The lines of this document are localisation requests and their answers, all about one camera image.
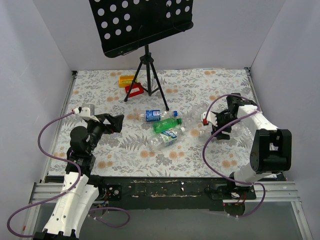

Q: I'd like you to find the clear bottle white cap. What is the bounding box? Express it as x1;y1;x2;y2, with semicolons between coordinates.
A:
188;101;213;138

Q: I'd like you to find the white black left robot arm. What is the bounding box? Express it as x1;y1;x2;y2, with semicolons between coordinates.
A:
33;113;124;240

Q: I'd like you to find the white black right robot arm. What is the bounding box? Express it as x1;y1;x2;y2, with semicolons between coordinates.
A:
203;93;292;199

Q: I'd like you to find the clear bottle blue label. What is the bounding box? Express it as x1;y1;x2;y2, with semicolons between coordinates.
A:
133;109;178;123

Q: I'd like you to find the green plastic bottle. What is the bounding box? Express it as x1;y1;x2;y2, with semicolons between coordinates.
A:
153;118;182;134

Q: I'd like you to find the clear bottle lemon label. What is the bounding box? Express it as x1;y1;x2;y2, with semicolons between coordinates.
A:
147;127;186;152

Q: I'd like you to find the red plastic box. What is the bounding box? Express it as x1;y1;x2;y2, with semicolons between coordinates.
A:
128;82;145;98

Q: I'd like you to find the yellow plastic box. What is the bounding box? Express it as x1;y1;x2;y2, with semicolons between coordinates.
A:
118;75;135;88

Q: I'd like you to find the floral patterned table mat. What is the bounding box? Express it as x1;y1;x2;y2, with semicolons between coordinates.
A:
48;68;265;178

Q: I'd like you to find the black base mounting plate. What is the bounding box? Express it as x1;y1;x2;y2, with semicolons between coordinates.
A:
43;175;287;212

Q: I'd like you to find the black perforated music stand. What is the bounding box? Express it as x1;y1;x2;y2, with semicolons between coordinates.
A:
89;0;194;96

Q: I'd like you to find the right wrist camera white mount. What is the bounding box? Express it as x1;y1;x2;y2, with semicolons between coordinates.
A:
200;111;218;127

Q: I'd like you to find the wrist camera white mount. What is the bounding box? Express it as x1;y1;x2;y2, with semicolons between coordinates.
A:
200;111;218;127
72;104;99;122

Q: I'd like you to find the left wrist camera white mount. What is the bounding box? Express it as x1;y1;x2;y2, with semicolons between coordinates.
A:
72;104;99;122

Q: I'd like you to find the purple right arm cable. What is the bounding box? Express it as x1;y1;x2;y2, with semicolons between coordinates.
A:
201;94;266;218

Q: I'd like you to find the aluminium frame rail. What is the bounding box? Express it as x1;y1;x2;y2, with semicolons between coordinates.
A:
31;69;312;240

